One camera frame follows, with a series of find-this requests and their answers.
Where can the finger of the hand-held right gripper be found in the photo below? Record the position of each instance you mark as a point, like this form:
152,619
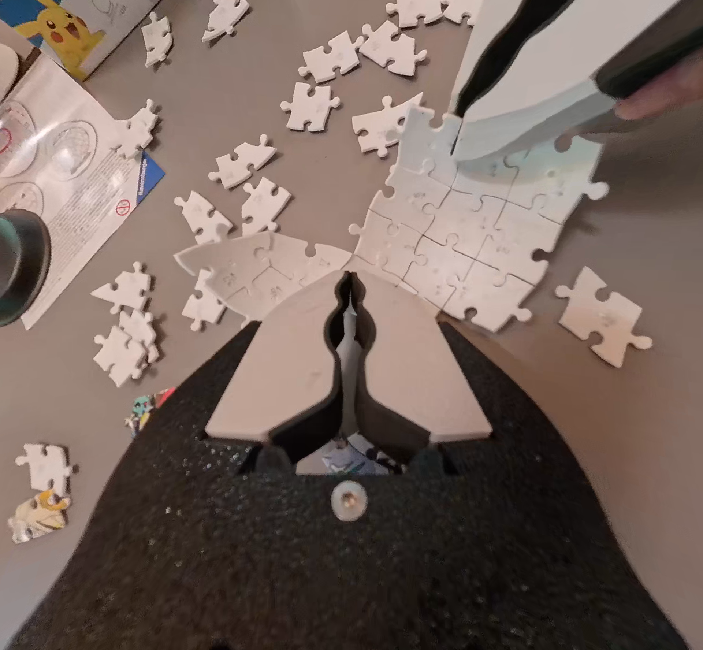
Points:
494,7
593,18

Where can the blue cardboard puzzle box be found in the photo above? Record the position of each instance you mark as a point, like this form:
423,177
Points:
49,24

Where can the red and teal puzzle piece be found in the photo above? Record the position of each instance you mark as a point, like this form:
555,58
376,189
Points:
144,408

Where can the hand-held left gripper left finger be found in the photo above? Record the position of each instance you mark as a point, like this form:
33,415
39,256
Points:
274,375

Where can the yellow and white puzzle piece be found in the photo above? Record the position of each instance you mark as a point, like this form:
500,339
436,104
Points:
38,518

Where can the white puzzle pieces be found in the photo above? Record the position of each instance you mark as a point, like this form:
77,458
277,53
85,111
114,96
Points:
329,59

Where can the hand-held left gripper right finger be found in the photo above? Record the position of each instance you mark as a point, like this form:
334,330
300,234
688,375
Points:
423,375

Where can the black round display stand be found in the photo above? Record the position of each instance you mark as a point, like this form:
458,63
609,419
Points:
25,265

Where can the assembled curved puzzle section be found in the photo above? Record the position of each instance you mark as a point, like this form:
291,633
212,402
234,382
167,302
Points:
467,254

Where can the person's right hand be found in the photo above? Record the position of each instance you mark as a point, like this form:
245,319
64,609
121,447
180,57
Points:
664,95

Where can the printed instruction leaflet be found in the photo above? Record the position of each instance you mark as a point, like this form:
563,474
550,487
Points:
93,205

